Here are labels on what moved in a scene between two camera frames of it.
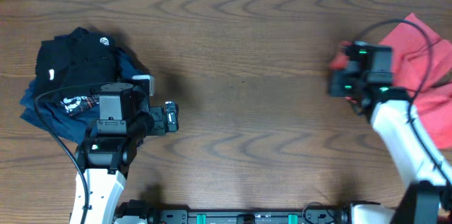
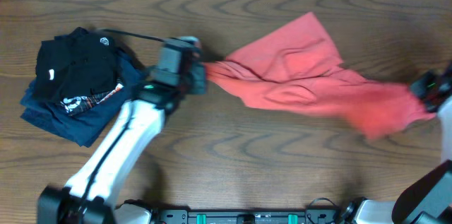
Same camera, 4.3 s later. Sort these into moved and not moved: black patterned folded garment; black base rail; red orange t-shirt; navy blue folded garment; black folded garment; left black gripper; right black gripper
Moved: red orange t-shirt; right black gripper; left black gripper
Not moved: black base rail; black patterned folded garment; navy blue folded garment; black folded garment
